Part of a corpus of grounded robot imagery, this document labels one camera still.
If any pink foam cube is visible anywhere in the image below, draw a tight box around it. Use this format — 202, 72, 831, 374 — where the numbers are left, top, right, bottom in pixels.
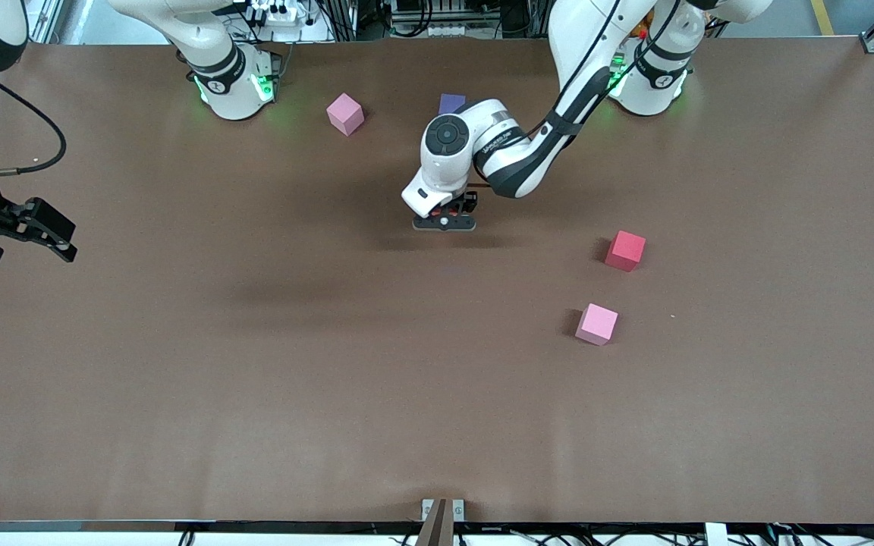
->
575, 303, 619, 347
326, 93, 366, 137

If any red foam cube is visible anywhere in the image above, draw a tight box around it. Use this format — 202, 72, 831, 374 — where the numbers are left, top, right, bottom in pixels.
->
605, 231, 647, 272

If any dark equipment rack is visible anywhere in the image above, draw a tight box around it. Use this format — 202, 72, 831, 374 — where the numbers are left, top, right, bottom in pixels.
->
316, 0, 559, 40

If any white power strip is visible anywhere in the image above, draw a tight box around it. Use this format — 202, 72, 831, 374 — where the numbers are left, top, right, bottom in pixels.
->
249, 0, 309, 24

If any brown support beam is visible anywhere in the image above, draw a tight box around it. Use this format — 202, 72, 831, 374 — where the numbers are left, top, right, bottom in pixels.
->
416, 498, 454, 546

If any grey metal bracket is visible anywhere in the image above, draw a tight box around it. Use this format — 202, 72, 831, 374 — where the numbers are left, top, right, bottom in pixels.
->
422, 498, 465, 522

